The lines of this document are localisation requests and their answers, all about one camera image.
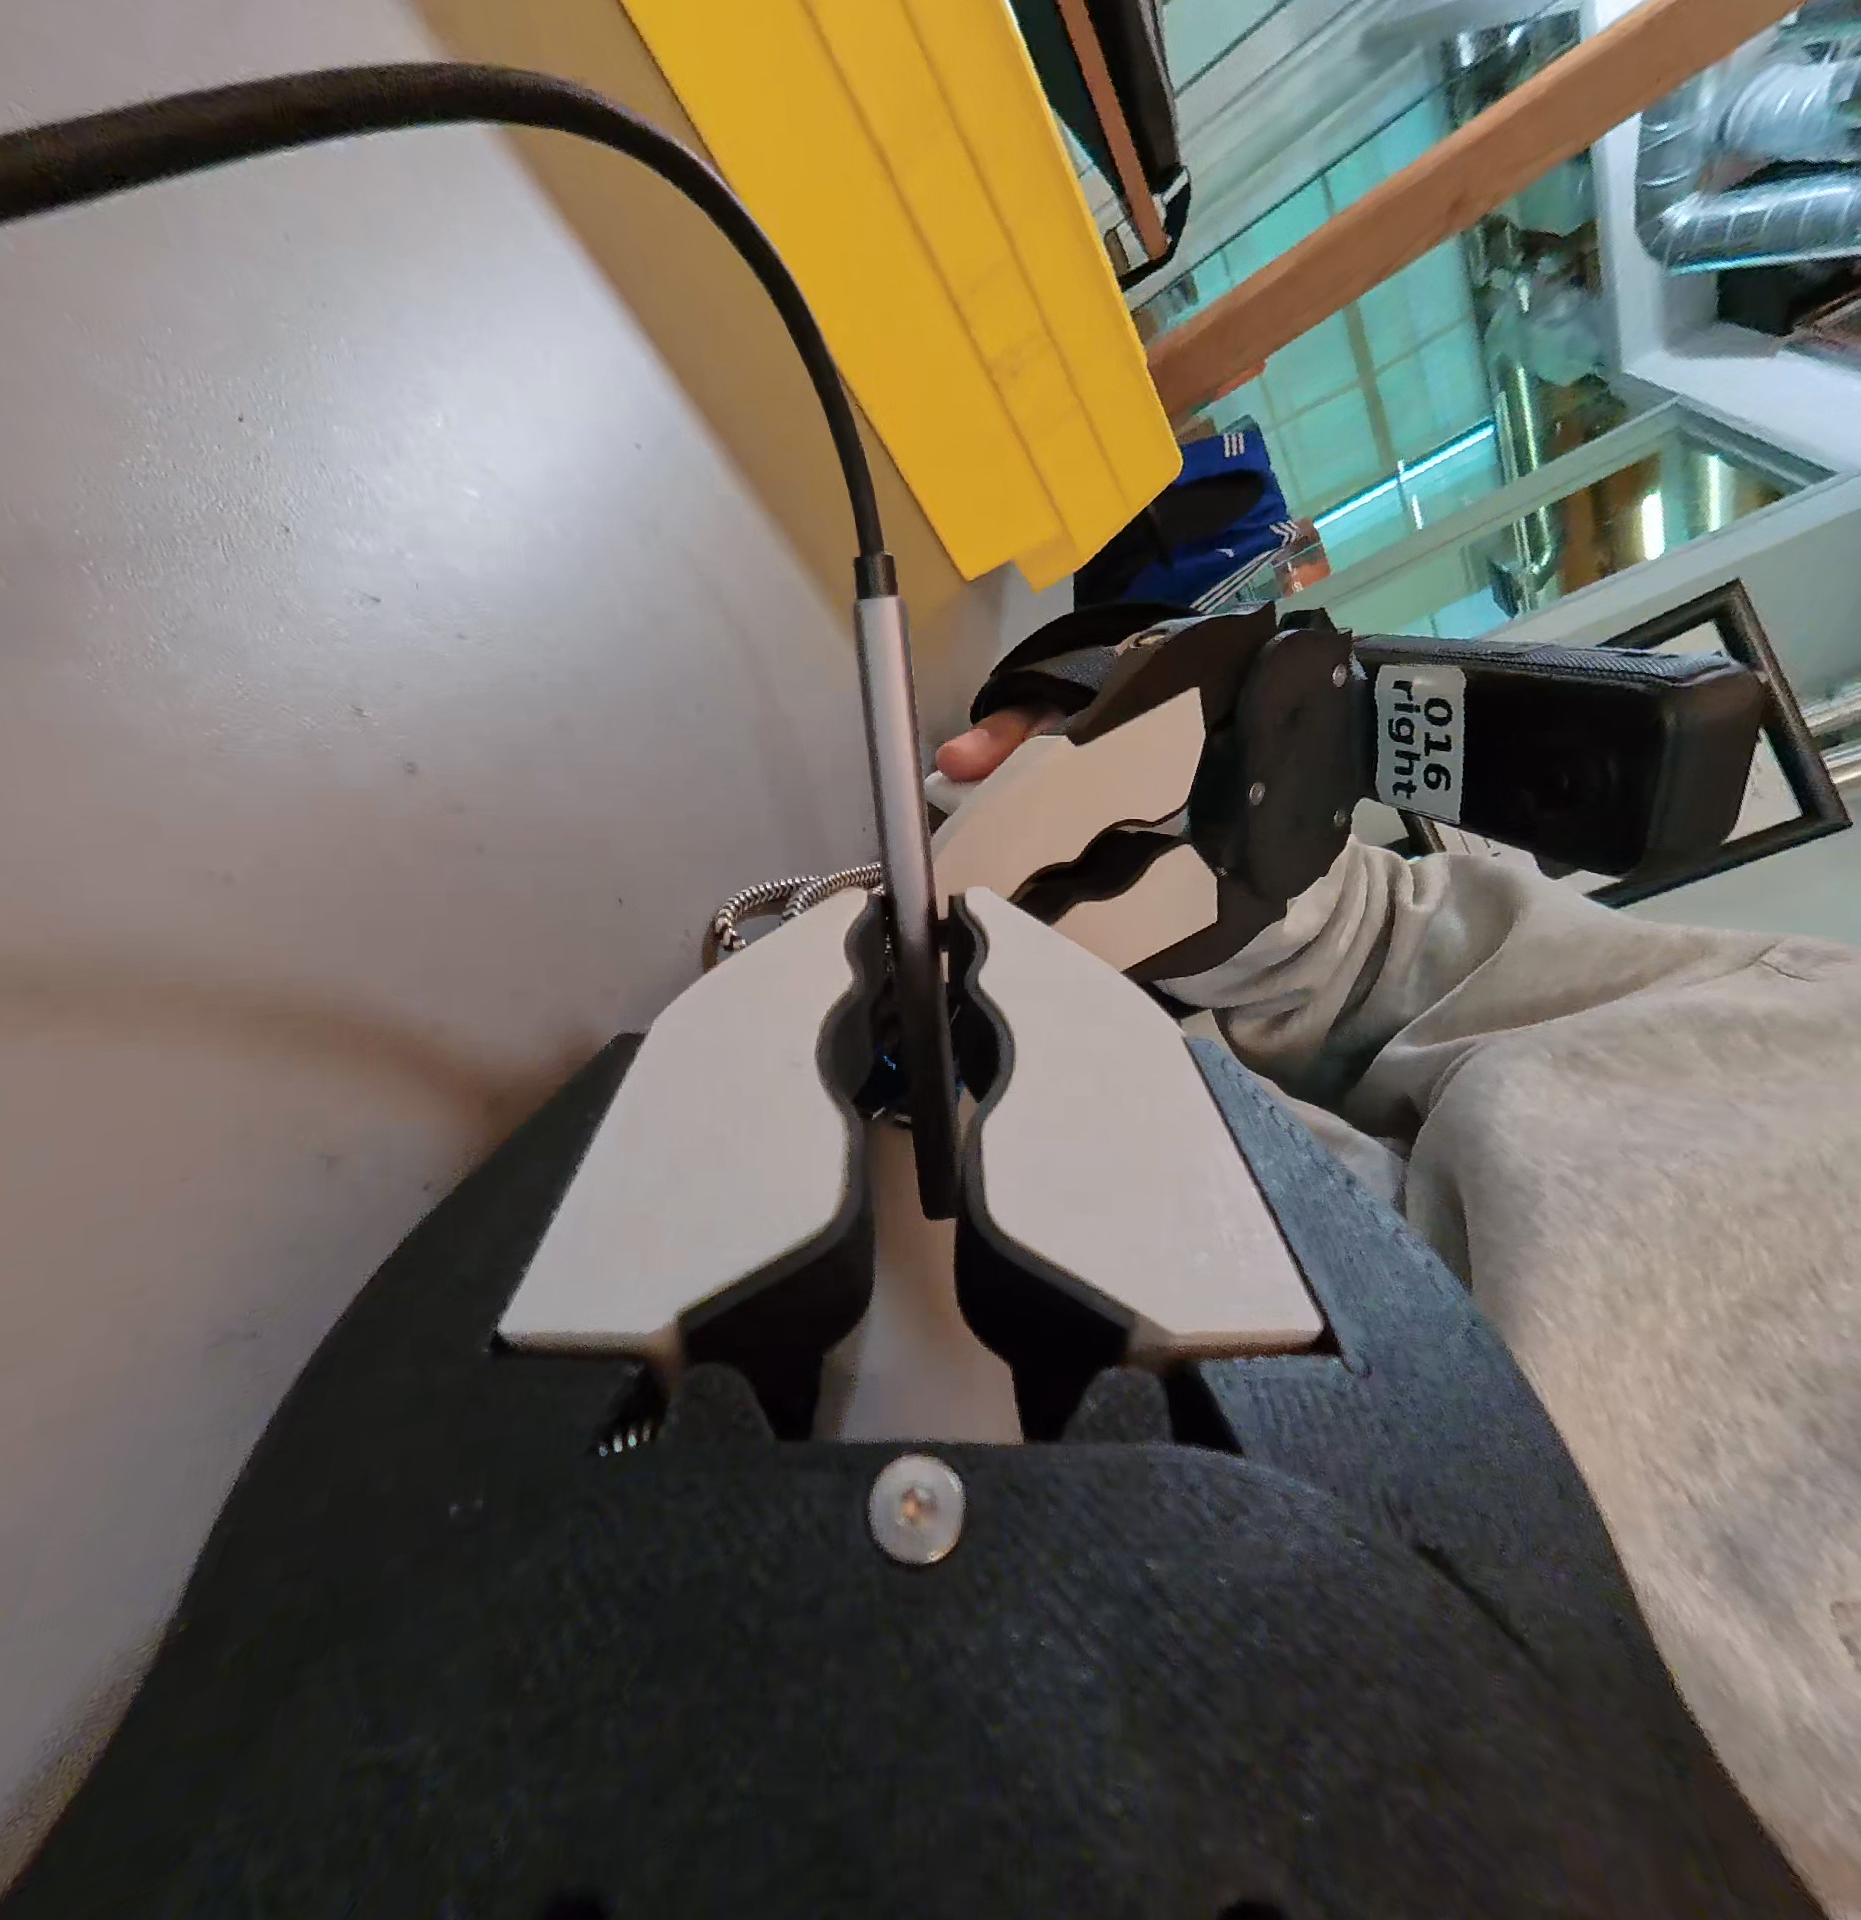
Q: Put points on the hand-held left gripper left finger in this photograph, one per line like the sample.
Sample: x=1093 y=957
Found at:
x=690 y=1171

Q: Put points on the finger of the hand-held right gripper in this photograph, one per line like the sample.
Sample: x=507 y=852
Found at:
x=1124 y=766
x=1171 y=908

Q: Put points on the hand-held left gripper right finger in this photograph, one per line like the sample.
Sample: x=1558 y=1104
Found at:
x=1124 y=1171

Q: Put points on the grey usb hub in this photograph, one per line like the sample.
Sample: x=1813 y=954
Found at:
x=901 y=780

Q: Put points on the yellow storage bin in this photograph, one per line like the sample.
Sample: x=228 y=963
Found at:
x=901 y=226

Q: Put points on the person's right forearm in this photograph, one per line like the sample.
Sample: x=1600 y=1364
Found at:
x=1320 y=960

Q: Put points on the person's right hand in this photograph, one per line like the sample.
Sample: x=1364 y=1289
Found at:
x=989 y=747

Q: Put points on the blue striped jacket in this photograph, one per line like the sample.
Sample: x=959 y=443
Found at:
x=1223 y=497

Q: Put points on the black framed marker sign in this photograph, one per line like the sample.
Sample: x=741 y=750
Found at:
x=1795 y=706

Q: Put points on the wooden beam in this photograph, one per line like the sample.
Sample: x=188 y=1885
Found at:
x=1469 y=164

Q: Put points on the silver ventilation duct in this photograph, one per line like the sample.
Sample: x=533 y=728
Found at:
x=1755 y=152

